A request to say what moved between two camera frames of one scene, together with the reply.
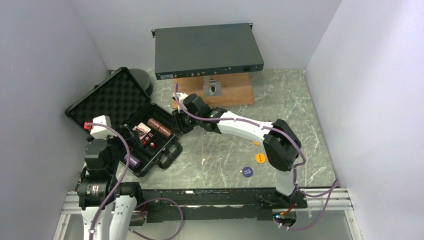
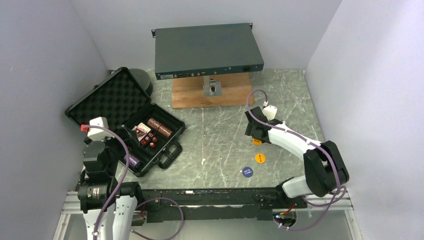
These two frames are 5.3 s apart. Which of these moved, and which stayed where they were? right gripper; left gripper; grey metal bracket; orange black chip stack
Moved: right gripper
Stayed: left gripper; orange black chip stack; grey metal bracket
